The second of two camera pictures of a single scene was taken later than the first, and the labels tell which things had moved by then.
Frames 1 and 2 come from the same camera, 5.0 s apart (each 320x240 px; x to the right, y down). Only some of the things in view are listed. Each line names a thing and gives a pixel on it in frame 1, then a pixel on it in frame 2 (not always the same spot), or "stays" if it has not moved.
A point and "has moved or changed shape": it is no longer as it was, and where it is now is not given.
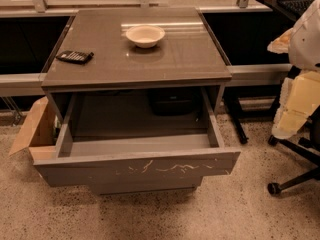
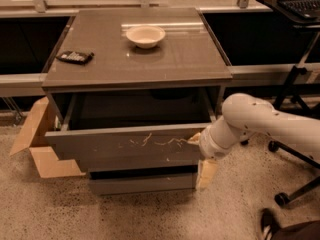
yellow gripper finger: (287, 123) → (206, 171)
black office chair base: (307, 146) → (268, 218)
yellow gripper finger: (301, 93) → (196, 139)
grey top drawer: (138, 135) has moved or changed shape
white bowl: (145, 36) stays
